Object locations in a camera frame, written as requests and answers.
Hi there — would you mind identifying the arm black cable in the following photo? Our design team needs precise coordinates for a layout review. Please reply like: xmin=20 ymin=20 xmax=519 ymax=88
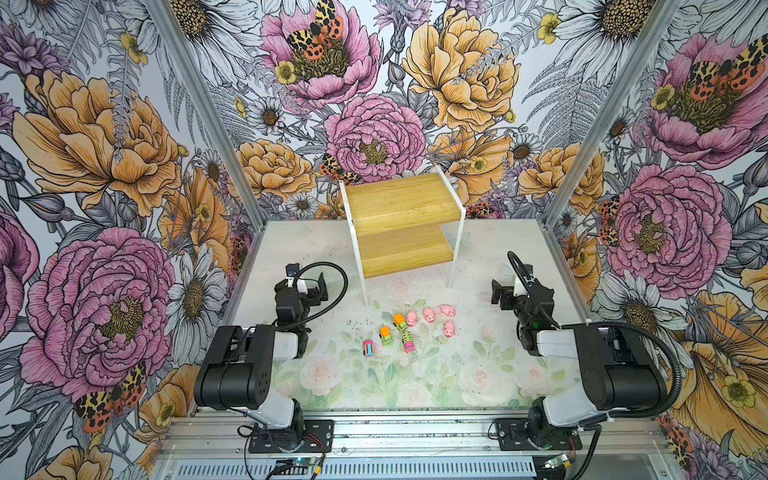
xmin=506 ymin=250 xmax=683 ymax=419
xmin=275 ymin=261 xmax=350 ymax=332

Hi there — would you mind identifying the green orange mixer truck toy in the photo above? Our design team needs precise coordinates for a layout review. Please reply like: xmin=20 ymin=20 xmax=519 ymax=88
xmin=379 ymin=326 xmax=393 ymax=346
xmin=393 ymin=314 xmax=408 ymax=331

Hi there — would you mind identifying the pink pig toy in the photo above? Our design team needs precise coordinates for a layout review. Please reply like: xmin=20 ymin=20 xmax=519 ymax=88
xmin=439 ymin=304 xmax=456 ymax=318
xmin=443 ymin=321 xmax=456 ymax=338
xmin=406 ymin=310 xmax=418 ymax=327
xmin=423 ymin=307 xmax=436 ymax=324

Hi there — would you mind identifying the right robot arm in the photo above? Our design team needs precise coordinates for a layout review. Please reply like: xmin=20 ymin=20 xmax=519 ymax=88
xmin=491 ymin=279 xmax=682 ymax=449

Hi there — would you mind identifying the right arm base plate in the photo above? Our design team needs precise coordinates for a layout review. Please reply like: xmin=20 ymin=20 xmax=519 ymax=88
xmin=493 ymin=418 xmax=583 ymax=451

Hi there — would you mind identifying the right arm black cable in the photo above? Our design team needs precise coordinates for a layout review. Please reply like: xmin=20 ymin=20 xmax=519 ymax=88
xmin=506 ymin=250 xmax=683 ymax=419

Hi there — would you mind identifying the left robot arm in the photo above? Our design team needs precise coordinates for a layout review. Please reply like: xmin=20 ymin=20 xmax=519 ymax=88
xmin=193 ymin=274 xmax=328 ymax=436

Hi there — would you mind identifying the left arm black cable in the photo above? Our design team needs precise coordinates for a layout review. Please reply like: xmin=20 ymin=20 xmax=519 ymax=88
xmin=275 ymin=261 xmax=350 ymax=332

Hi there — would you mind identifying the bamboo two-tier shelf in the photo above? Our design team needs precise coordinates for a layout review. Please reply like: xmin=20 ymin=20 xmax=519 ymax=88
xmin=340 ymin=170 xmax=466 ymax=304

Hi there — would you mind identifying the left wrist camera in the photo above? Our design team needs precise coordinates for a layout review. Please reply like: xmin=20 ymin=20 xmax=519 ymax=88
xmin=285 ymin=263 xmax=301 ymax=278

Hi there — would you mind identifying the aluminium front rail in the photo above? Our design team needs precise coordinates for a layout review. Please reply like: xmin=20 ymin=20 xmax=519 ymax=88
xmin=159 ymin=409 xmax=667 ymax=460

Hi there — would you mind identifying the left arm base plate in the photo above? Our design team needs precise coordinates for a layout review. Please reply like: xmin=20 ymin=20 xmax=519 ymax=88
xmin=246 ymin=420 xmax=335 ymax=454

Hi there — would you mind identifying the pink green toy truck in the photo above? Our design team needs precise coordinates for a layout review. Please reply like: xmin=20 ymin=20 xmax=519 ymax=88
xmin=402 ymin=331 xmax=415 ymax=354

